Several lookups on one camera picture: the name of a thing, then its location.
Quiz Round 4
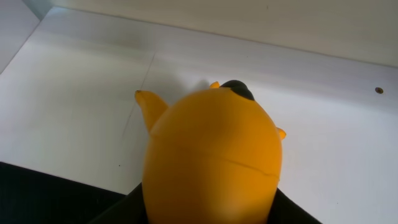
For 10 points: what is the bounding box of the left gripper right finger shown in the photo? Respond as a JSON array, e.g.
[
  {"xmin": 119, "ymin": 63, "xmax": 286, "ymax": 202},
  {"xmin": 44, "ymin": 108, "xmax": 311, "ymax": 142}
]
[{"xmin": 267, "ymin": 187, "xmax": 323, "ymax": 224}]

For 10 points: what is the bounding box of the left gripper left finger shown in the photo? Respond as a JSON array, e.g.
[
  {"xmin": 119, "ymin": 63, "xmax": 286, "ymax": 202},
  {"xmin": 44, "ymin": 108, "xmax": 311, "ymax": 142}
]
[{"xmin": 88, "ymin": 182, "xmax": 149, "ymax": 224}]

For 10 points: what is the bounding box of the yellow rubber duck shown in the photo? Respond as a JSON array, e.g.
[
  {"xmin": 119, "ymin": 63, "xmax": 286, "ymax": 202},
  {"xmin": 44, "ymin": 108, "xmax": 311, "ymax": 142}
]
[{"xmin": 134, "ymin": 80, "xmax": 287, "ymax": 224}]

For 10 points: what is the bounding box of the white shelf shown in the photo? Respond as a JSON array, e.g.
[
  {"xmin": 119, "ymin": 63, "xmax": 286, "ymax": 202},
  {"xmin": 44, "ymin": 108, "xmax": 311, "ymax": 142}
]
[{"xmin": 0, "ymin": 0, "xmax": 398, "ymax": 224}]

